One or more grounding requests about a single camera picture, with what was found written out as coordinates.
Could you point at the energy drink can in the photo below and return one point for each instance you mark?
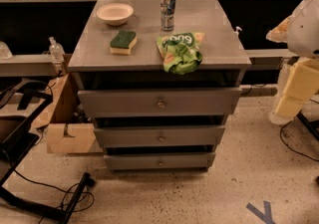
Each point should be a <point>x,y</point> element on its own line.
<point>167,8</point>

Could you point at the grey bottom drawer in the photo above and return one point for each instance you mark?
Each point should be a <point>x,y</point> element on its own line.
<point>159,161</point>

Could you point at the small white pump bottle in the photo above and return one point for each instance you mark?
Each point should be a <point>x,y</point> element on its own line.
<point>237,31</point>

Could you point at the grey drawer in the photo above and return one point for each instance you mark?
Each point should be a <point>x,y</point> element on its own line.
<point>145,136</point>
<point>159,161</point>
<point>162,102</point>

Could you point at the grey top drawer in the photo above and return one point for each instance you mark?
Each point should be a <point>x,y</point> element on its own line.
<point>162,102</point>

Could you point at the grey drawer cabinet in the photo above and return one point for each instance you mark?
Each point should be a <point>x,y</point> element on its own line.
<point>96,68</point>

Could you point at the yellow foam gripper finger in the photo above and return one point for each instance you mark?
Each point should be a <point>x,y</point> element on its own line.
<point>296,85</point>

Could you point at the grey middle drawer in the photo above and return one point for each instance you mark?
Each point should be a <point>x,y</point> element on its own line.
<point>145,136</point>

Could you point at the black metal stand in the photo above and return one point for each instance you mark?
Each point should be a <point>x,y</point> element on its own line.
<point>16,140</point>

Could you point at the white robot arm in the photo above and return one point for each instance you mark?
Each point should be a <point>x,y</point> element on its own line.
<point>300,30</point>

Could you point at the green chip bag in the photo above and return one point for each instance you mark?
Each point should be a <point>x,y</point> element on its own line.
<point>181,52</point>

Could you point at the clear plastic bottle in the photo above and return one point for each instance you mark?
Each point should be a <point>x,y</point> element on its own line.
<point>56,50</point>

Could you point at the cardboard box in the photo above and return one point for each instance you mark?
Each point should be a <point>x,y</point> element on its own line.
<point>59,121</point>

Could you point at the white bowl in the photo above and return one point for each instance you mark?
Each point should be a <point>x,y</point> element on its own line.
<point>115,14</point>

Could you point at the green yellow sponge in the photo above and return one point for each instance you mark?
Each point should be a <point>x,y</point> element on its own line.
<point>123,42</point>

